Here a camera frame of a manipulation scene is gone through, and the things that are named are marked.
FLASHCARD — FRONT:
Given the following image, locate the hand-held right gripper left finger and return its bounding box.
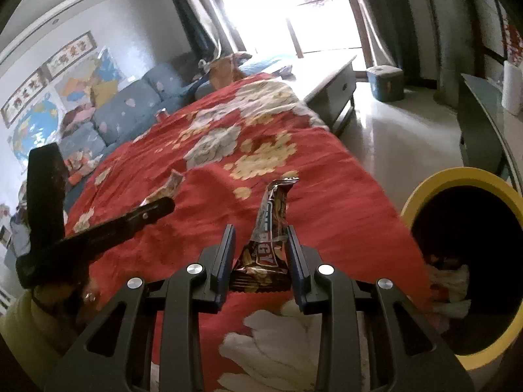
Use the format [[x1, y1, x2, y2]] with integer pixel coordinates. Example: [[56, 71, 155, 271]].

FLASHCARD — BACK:
[[43, 224, 238, 392]]

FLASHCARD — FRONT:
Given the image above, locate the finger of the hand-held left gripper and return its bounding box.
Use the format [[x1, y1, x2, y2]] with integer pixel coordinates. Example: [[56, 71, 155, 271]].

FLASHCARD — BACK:
[[25, 143, 68, 262], [61, 197, 176, 262]]

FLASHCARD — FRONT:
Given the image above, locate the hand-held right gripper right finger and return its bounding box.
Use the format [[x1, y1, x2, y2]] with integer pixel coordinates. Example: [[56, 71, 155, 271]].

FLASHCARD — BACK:
[[286, 224, 477, 392]]

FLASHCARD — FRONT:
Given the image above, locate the brown snack bar wrapper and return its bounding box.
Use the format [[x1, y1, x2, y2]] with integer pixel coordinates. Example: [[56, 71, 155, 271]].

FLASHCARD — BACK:
[[229, 176, 300, 293]]

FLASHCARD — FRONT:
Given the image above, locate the pale yellow snack packet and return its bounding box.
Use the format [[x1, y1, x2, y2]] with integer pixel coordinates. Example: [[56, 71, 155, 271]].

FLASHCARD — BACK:
[[141, 169, 183, 210]]

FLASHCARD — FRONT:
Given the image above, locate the yellow rimmed black bin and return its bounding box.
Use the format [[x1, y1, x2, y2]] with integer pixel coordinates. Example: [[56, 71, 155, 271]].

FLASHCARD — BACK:
[[400, 167, 523, 370]]

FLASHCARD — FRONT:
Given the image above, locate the person's left forearm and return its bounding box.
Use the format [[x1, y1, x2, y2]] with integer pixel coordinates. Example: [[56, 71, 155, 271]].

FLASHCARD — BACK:
[[0, 292, 78, 380]]

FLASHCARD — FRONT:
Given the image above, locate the person's left hand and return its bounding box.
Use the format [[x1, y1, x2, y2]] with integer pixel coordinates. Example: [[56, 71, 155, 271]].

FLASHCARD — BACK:
[[33, 278, 101, 335]]

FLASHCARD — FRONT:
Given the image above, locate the orange white patterned cloth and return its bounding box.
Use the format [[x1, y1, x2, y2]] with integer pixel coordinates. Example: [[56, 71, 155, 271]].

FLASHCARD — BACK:
[[65, 149, 103, 184]]

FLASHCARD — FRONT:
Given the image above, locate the world map poster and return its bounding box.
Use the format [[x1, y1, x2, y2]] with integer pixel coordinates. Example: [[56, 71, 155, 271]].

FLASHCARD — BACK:
[[8, 90, 62, 164]]

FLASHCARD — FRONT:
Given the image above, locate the red floral blanket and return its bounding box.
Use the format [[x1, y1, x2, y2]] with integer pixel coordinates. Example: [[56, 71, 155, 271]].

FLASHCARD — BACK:
[[61, 73, 434, 392]]

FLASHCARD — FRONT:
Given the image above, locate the pink clothes pile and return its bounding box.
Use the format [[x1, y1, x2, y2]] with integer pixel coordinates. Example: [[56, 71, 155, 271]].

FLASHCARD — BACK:
[[61, 102, 96, 131]]

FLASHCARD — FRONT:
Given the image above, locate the framed calligraphy picture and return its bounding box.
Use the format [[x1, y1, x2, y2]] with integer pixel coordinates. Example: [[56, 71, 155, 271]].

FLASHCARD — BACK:
[[0, 67, 45, 127], [43, 30, 96, 80]]

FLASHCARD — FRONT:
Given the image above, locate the yellow pillow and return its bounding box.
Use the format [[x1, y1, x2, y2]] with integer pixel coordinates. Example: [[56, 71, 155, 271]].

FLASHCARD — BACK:
[[91, 82, 119, 109]]

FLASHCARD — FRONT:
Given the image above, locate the blue patterned sofa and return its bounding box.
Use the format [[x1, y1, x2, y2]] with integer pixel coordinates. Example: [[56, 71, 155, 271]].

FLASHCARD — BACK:
[[61, 51, 287, 197]]

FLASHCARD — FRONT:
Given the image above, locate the country map poster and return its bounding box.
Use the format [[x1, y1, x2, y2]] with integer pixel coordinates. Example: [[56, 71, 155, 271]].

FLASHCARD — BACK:
[[55, 47, 127, 107]]

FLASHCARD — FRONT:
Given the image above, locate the grey coffee table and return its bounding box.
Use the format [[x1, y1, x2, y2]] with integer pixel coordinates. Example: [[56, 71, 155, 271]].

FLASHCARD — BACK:
[[282, 55, 358, 137]]

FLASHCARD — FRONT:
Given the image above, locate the orange plush toy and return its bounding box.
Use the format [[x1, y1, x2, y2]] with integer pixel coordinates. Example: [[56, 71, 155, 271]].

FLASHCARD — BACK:
[[208, 51, 250, 90]]

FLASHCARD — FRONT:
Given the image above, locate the blue storage stool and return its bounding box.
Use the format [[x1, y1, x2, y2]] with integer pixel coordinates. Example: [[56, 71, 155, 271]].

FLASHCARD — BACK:
[[366, 65, 405, 102]]

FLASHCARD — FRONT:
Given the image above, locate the dark grey curtain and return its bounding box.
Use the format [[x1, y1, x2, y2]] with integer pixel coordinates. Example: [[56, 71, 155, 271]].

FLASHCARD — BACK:
[[161, 0, 229, 62], [339, 0, 413, 86]]

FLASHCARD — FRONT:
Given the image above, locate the glass top television console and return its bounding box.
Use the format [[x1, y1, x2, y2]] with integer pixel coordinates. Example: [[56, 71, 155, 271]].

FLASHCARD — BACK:
[[455, 73, 523, 188]]

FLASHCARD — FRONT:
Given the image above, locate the glass balcony door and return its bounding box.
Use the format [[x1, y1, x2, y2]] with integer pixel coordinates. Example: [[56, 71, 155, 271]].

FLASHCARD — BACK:
[[204, 0, 368, 60]]

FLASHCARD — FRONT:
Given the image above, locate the white standing air conditioner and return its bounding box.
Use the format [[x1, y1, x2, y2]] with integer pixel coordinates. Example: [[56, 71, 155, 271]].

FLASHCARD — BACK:
[[413, 0, 462, 103]]

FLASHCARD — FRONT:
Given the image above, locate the white vase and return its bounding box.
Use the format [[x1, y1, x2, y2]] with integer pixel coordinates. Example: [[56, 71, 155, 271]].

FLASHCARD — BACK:
[[502, 60, 523, 114]]

